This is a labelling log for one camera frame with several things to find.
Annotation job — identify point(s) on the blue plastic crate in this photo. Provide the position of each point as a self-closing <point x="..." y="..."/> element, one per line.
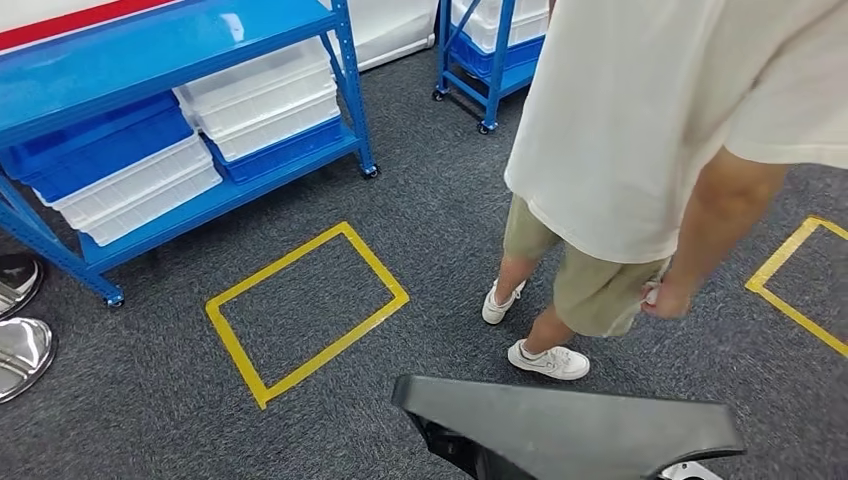
<point x="99" y="156"/>
<point x="477" y="60"/>
<point x="285" y="159"/>

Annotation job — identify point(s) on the blue wheeled rack cart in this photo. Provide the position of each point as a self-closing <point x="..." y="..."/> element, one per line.
<point x="493" y="86"/>

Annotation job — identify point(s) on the person's forearm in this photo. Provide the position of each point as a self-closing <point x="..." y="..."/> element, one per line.
<point x="722" y="212"/>

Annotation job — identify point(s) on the blue metal shelf rack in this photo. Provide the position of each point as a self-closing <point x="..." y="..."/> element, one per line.
<point x="132" y="60"/>

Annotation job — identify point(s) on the yellow floor tape rectangle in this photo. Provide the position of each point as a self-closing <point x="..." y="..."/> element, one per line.
<point x="225" y="338"/>
<point x="768" y="272"/>

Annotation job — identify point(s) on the white car with red stripe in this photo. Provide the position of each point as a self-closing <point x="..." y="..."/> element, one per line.
<point x="391" y="26"/>

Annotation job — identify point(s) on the person's hand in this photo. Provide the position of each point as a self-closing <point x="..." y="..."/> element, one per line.
<point x="669" y="301"/>

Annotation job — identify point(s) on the chrome stanchion post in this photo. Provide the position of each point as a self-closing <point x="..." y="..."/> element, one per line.
<point x="23" y="358"/>
<point x="16" y="285"/>

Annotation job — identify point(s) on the white shoe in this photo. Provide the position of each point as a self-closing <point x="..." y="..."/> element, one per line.
<point x="550" y="363"/>
<point x="493" y="311"/>

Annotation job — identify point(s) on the black plastic plate bracket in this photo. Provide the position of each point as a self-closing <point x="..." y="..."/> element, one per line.
<point x="570" y="424"/>

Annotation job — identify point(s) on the person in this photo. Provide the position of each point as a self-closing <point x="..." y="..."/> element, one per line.
<point x="629" y="132"/>

